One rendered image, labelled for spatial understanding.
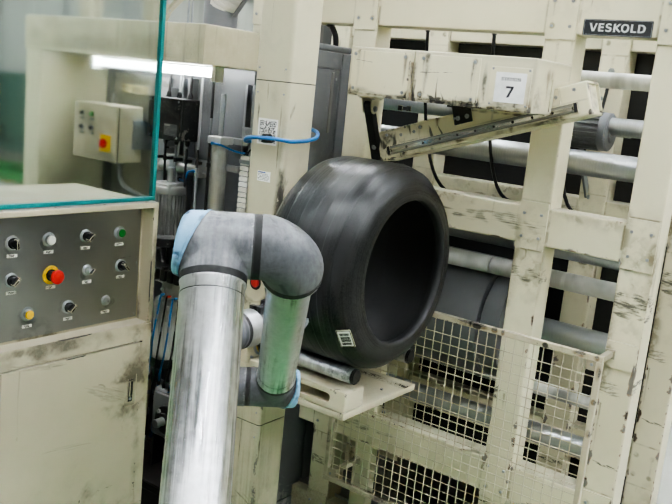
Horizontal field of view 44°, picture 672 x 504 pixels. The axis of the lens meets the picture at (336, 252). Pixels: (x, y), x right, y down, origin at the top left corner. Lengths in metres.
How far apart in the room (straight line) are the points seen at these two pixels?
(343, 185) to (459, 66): 0.50
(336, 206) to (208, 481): 1.00
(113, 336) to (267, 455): 0.61
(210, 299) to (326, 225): 0.78
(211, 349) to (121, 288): 1.25
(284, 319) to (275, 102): 0.98
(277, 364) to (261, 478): 1.00
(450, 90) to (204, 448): 1.41
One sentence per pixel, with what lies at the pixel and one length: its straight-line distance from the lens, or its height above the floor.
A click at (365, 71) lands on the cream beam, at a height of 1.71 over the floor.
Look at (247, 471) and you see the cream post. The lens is 2.71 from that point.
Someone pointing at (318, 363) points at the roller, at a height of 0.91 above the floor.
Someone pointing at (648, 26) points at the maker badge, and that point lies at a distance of 2.55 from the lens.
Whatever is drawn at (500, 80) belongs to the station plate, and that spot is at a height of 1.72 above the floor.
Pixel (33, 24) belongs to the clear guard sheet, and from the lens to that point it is 2.29.
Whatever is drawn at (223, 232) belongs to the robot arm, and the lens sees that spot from 1.42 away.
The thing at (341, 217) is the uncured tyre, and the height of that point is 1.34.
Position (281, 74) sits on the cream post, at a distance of 2.43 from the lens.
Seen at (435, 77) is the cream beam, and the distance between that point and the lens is 2.44.
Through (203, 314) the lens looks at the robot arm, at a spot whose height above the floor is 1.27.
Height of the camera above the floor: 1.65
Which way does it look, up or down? 11 degrees down
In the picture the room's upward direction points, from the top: 6 degrees clockwise
